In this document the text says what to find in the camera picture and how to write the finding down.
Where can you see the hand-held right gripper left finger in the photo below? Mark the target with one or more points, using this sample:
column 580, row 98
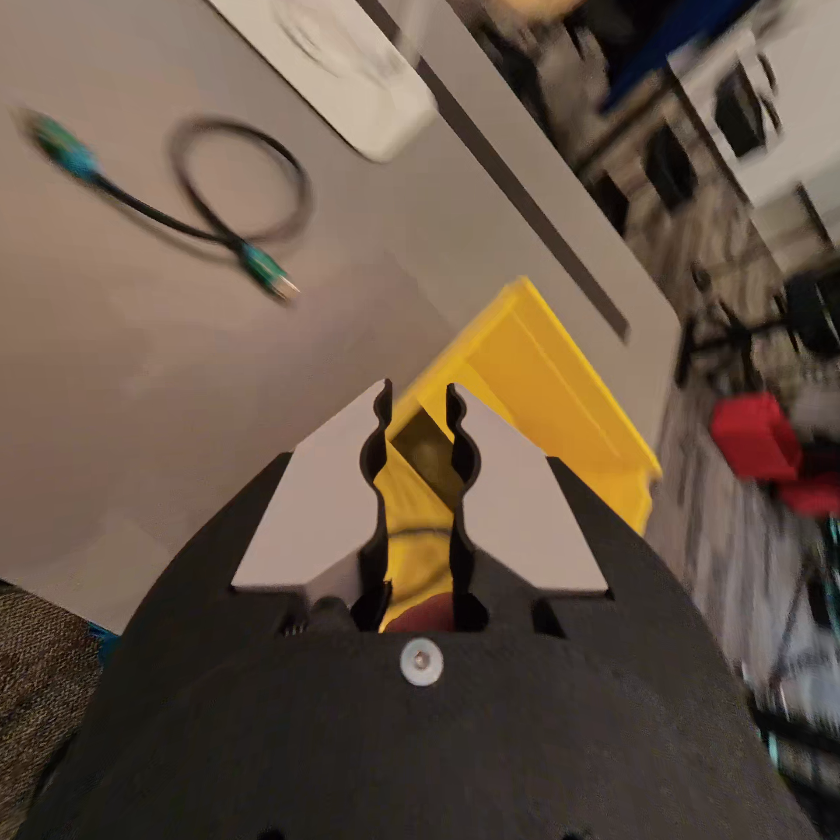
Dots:
column 315, row 512

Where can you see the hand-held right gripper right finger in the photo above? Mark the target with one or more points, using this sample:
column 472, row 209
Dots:
column 525, row 518

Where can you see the yellow plastic bin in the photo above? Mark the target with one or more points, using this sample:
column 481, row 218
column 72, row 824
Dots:
column 538, row 380

